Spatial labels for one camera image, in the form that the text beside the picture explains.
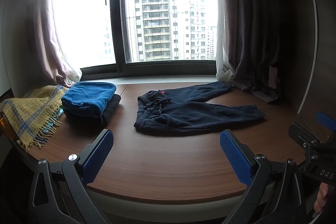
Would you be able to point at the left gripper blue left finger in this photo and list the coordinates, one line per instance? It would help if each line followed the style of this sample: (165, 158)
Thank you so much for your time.
(93, 156)

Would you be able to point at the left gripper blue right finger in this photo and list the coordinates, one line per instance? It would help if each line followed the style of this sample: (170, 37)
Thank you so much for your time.
(239, 156)

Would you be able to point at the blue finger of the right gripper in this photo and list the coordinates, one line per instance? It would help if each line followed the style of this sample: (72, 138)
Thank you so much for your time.
(326, 121)
(303, 138)

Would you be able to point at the navy blue sweatpants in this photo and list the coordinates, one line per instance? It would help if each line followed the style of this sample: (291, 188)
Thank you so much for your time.
(187, 111)

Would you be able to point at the person's right hand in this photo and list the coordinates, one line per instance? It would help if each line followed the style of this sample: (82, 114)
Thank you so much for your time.
(322, 196)

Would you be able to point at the folded black garment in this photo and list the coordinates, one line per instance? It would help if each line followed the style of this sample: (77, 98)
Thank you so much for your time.
(95, 122)

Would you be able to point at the folded blue garment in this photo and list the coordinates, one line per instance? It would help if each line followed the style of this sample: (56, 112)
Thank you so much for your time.
(88, 99)

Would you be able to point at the yellow plaid fringed blanket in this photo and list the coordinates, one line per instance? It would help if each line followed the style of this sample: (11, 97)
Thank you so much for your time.
(36, 116)

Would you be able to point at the white sheer curtain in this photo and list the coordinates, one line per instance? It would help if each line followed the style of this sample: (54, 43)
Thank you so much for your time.
(224, 72)

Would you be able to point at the left pink curtain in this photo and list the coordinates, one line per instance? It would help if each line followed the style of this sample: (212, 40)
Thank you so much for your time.
(49, 51)

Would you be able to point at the right dark curtain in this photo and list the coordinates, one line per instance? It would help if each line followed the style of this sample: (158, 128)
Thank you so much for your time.
(263, 38)

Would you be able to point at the black window frame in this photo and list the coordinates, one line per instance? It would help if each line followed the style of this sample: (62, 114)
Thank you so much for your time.
(131, 38)

